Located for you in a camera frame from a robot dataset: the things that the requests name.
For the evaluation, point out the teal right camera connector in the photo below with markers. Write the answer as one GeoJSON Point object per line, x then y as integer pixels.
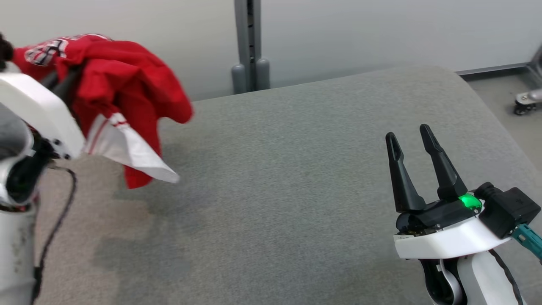
{"type": "Point", "coordinates": [529, 239]}

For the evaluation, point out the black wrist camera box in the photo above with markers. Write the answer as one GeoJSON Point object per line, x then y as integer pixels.
{"type": "Point", "coordinates": [4, 51]}
{"type": "Point", "coordinates": [510, 209]}

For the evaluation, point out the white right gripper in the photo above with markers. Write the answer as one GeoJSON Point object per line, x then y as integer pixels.
{"type": "Point", "coordinates": [444, 241]}

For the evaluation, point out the red basketball jersey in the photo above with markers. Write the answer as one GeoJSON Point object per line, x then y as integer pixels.
{"type": "Point", "coordinates": [127, 72]}

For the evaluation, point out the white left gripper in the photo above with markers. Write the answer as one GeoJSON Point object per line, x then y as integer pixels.
{"type": "Point", "coordinates": [42, 114]}

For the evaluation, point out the grey metal partition post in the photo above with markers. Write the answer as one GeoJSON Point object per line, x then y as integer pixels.
{"type": "Point", "coordinates": [250, 42]}

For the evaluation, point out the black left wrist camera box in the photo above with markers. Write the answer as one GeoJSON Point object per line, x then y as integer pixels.
{"type": "Point", "coordinates": [4, 51]}

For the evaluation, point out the grey metal cart leg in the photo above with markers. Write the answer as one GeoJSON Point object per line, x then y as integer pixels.
{"type": "Point", "coordinates": [537, 67]}

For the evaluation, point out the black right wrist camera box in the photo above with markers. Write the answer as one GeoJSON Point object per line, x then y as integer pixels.
{"type": "Point", "coordinates": [510, 209]}

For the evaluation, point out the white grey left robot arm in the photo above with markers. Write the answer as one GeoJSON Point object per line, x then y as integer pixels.
{"type": "Point", "coordinates": [15, 254]}

